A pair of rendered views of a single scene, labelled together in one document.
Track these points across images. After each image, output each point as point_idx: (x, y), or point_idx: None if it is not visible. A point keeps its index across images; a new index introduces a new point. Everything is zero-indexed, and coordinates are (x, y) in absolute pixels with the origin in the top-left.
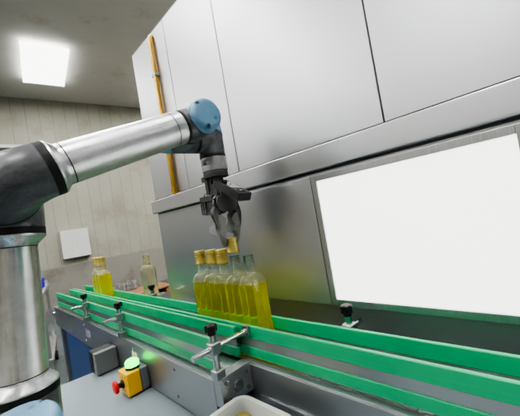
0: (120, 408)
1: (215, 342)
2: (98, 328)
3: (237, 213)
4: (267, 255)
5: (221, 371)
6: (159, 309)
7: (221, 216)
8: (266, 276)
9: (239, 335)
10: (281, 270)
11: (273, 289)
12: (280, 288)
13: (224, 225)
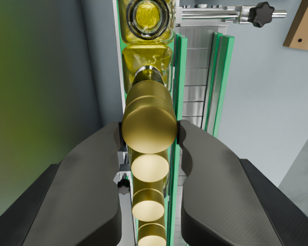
0: (226, 141)
1: (249, 8)
2: None
3: (31, 243)
4: (11, 75)
5: (232, 5)
6: (174, 214)
7: (233, 227)
8: (49, 78)
9: (196, 10)
10: (22, 16)
11: (57, 52)
12: (51, 30)
13: (194, 167)
